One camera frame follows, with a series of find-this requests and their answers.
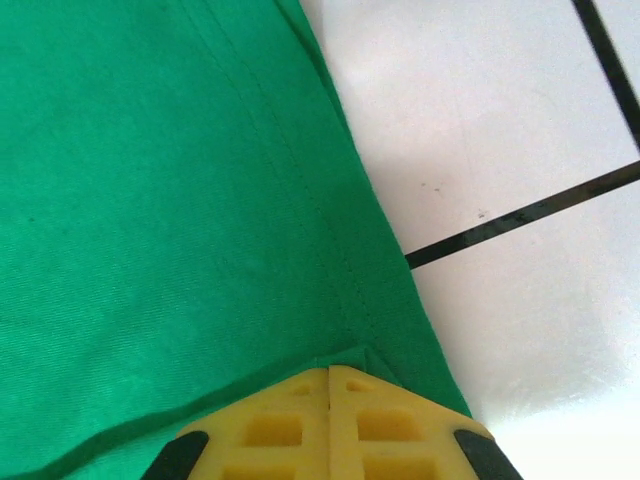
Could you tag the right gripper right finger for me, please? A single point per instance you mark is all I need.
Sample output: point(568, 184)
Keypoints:
point(390, 435)

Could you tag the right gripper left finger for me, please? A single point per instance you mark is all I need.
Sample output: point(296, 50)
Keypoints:
point(280, 440)

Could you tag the green t-shirt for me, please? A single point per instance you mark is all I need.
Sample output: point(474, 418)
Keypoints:
point(150, 200)

